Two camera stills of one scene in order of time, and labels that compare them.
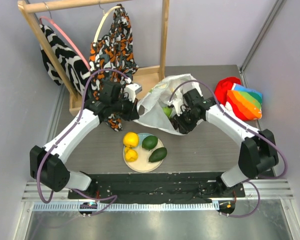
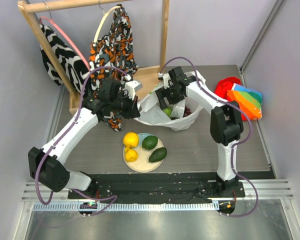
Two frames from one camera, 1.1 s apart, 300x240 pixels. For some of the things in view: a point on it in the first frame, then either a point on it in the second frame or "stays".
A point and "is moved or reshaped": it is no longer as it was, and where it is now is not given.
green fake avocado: (158, 154) stays
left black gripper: (132, 114) stays
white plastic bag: (157, 96) is moved or reshaped
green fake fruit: (149, 142) stays
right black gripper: (181, 120) → (165, 95)
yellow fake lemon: (130, 139) stays
